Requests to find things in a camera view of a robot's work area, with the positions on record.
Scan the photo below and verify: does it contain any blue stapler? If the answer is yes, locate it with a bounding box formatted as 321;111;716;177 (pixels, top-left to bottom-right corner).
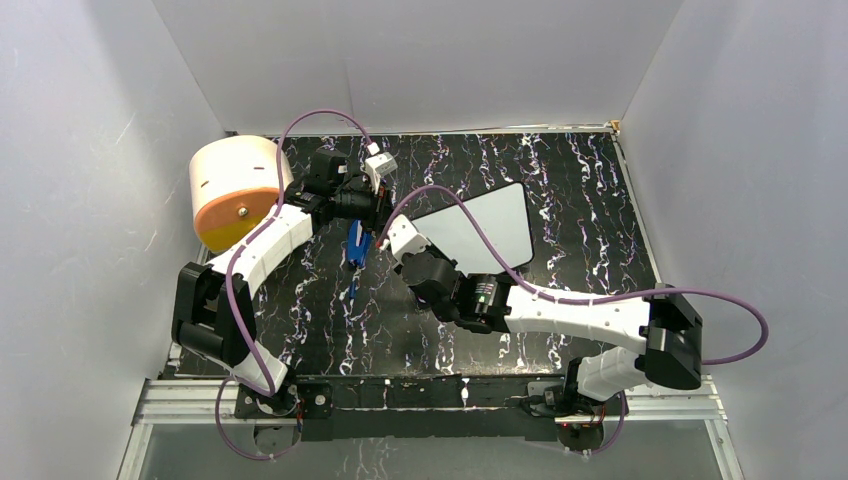
345;220;373;269

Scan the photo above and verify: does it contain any small black-framed whiteboard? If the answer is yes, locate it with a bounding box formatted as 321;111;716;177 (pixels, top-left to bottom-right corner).
412;182;535;275

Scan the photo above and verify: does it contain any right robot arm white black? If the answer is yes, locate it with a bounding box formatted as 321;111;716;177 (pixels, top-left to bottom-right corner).
396;251;702;414

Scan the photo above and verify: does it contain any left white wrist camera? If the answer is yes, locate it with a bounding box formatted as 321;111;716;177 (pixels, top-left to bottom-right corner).
364;141;398;195

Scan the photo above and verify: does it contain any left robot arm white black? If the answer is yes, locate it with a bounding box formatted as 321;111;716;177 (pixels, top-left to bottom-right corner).
171;148;397;416

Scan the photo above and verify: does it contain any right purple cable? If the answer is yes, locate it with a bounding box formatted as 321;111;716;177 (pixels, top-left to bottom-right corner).
377;184;771;456

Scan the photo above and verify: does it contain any cream orange cylindrical drum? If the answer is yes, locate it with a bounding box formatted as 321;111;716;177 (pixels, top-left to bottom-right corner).
188;135;293;253

